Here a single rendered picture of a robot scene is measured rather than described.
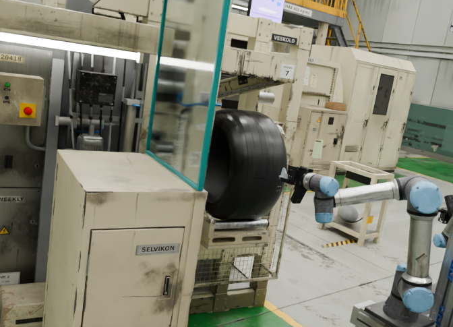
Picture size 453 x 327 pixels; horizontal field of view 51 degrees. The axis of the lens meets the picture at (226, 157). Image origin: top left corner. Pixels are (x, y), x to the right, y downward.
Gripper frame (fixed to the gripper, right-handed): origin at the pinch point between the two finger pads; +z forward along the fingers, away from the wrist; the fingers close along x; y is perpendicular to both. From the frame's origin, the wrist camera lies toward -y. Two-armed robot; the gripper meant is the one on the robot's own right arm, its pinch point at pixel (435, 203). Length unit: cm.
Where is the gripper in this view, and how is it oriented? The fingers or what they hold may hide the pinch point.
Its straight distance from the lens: 309.5
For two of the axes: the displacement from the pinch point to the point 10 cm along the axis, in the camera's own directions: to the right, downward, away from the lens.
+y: -0.2, 9.8, 2.2
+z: -2.1, -2.2, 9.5
